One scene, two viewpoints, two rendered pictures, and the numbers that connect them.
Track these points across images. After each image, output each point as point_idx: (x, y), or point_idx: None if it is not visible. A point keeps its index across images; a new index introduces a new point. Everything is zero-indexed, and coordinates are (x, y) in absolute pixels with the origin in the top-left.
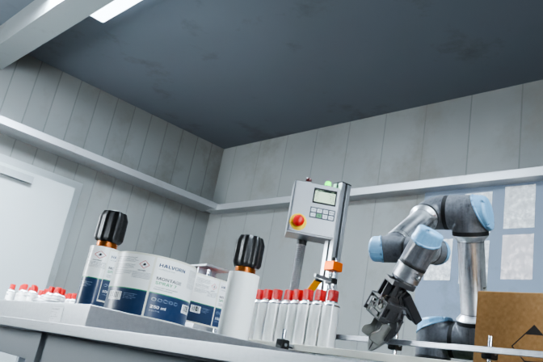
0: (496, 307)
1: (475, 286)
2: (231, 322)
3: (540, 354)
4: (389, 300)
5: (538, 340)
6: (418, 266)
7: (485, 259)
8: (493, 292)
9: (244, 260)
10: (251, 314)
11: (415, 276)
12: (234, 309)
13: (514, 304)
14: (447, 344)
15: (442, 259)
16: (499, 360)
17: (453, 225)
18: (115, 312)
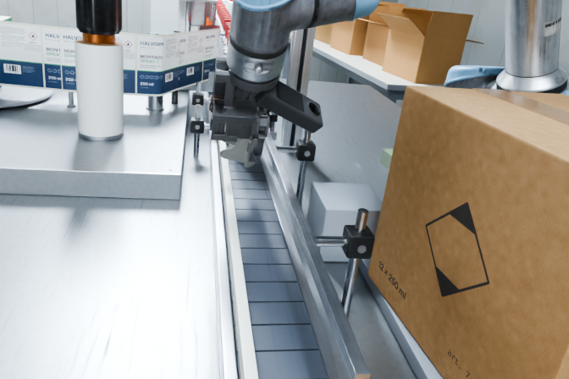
0: (422, 133)
1: (527, 24)
2: (80, 114)
3: (341, 348)
4: (226, 106)
5: (466, 240)
6: (248, 46)
7: None
8: (424, 96)
9: (79, 25)
10: (110, 101)
11: (253, 66)
12: (80, 98)
13: (448, 137)
14: (290, 206)
15: (340, 15)
16: (406, 242)
17: None
18: None
